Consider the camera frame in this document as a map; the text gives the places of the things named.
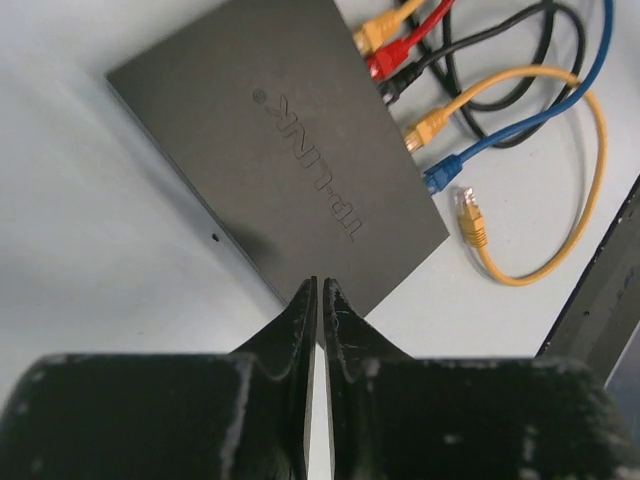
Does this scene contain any black ethernet cable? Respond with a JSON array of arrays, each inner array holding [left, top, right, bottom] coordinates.
[[380, 0, 587, 148]]

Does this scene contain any yellow ethernet cable looped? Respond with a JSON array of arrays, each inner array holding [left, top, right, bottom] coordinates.
[[402, 65, 609, 287]]

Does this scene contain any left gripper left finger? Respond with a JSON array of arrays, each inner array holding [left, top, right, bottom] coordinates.
[[1, 278, 317, 479]]

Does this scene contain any black network switch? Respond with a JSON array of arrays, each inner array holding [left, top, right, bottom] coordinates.
[[107, 1, 449, 315]]

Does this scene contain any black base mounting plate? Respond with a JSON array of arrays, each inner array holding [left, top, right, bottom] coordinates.
[[537, 182, 639, 383]]

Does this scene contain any blue ethernet cable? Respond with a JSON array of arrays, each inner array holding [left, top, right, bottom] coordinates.
[[422, 0, 614, 195]]

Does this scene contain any yellow ethernet cable pulled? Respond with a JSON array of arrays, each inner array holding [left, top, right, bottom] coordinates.
[[352, 0, 424, 56]]

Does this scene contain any red ethernet cable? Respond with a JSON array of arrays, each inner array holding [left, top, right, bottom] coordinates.
[[367, 0, 456, 80]]

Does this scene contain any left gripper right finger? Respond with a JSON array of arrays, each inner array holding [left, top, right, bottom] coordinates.
[[323, 279, 639, 479]]

